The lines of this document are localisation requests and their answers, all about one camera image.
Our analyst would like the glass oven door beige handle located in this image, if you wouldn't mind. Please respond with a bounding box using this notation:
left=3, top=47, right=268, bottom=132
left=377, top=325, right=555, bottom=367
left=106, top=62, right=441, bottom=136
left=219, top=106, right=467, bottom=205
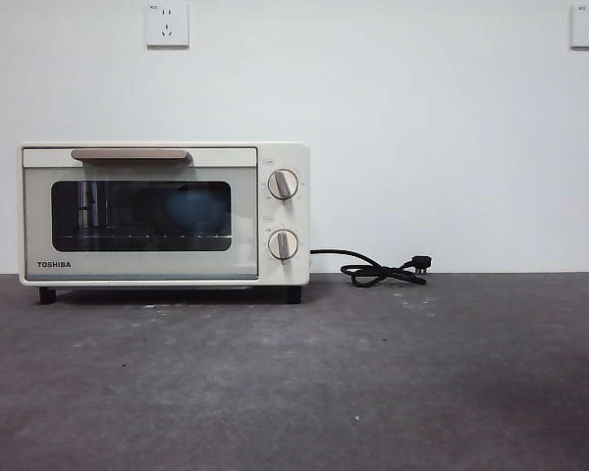
left=22, top=145, right=260, bottom=282

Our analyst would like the metal wire oven rack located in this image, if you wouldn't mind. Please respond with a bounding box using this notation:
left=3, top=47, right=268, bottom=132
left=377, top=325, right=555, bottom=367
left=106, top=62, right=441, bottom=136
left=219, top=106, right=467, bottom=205
left=58, top=230, right=230, bottom=241

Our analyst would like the beige round oven knob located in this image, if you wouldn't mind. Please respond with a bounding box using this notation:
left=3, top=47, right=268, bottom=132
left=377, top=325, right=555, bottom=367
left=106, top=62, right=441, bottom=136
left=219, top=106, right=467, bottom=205
left=266, top=168, right=299, bottom=202
left=267, top=228, right=299, bottom=264

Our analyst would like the blue ribbed bowl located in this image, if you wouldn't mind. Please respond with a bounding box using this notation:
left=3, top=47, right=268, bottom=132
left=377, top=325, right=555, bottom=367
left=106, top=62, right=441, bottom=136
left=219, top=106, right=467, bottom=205
left=164, top=188, right=227, bottom=236

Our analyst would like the cream Toshiba toaster oven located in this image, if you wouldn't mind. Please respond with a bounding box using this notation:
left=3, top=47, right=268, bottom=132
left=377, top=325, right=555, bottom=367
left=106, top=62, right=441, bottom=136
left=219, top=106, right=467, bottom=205
left=18, top=141, right=311, bottom=305

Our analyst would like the black oven power cable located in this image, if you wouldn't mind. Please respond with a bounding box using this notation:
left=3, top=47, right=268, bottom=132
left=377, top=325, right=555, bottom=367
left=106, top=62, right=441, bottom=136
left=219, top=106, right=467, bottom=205
left=309, top=247, right=434, bottom=288

